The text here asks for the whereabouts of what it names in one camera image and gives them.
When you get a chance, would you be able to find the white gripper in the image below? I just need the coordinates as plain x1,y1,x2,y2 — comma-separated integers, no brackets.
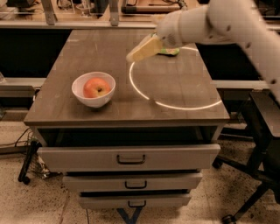
126,5,214,62

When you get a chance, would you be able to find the red apple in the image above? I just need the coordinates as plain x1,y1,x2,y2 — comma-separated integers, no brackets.
83,77,111,98

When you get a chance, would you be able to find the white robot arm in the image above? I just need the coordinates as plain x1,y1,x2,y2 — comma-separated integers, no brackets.
126,0,280,102

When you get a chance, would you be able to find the white ceramic bowl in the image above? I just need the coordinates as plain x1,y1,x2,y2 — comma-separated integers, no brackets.
72,72,116,108

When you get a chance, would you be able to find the green snack bag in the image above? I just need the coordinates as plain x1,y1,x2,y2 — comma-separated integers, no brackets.
159,48,179,56

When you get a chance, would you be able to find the grey drawer cabinet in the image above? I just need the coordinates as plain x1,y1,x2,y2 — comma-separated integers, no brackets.
24,29,228,198

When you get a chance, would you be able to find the grey metal railing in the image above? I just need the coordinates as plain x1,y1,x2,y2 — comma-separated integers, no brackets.
0,0,165,29

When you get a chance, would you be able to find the top drawer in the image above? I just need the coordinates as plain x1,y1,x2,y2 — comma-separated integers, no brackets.
38,143,221,172

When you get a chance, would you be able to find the drawer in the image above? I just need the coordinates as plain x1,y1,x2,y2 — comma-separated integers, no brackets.
38,143,221,172
63,172,202,193
78,193,191,209

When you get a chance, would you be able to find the black office chair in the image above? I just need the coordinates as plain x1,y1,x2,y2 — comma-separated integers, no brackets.
213,92,280,224

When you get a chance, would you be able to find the black wheeled stand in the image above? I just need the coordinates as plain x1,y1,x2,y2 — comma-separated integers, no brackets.
17,141,40,185

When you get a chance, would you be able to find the middle drawer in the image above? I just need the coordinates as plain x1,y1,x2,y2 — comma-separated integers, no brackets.
63,172,202,193

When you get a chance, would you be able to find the bottom drawer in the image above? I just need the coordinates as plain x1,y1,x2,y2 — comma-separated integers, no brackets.
78,193,191,209

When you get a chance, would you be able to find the blue cross frame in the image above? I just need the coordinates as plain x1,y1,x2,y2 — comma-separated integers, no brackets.
116,207,143,224

